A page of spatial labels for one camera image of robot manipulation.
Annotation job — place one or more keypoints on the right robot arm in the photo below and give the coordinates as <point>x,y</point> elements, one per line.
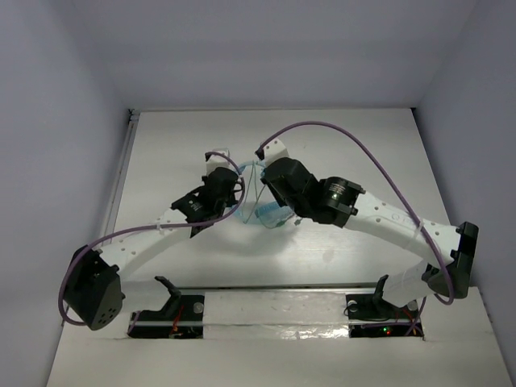
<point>446,252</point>

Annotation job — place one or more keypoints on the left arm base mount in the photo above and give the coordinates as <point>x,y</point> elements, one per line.
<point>181,317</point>

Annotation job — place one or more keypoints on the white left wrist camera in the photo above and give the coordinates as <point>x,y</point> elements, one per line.
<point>215,161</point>

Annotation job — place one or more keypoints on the white front panel board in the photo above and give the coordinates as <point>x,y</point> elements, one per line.
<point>459,348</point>

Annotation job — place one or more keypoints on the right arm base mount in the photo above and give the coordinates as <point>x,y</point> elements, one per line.
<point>370,316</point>

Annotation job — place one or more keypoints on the aluminium rail strip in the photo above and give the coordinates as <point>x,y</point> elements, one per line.
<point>366,285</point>

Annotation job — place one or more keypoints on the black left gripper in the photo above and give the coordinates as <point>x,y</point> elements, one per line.
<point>232,184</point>

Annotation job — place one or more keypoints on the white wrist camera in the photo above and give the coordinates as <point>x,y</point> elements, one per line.
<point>215,161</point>
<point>272,151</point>

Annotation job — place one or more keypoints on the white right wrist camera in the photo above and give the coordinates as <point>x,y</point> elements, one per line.
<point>272,151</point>

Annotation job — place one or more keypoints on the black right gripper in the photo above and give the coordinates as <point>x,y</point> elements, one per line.
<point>280,199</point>

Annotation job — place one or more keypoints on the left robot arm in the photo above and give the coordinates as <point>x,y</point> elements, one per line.
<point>91,292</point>

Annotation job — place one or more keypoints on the light blue headphones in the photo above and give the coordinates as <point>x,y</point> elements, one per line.
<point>255,210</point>

